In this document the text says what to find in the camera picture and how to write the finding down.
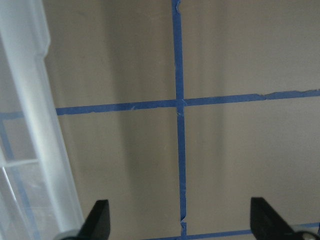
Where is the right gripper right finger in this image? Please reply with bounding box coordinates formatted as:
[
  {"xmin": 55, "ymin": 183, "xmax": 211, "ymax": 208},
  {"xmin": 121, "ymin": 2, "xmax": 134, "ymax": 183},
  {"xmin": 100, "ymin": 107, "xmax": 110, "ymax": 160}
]
[{"xmin": 250, "ymin": 197, "xmax": 303, "ymax": 240}]

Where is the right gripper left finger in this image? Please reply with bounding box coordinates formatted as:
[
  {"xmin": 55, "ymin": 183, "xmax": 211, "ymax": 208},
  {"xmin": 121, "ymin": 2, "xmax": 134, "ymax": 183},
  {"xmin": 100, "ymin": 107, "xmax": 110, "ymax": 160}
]
[{"xmin": 74, "ymin": 199, "xmax": 110, "ymax": 240}]

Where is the clear plastic box lid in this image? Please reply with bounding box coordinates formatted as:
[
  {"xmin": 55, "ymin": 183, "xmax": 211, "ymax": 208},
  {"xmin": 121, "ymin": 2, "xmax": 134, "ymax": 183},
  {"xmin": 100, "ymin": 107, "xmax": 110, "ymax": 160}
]
[{"xmin": 0, "ymin": 0, "xmax": 84, "ymax": 240}]

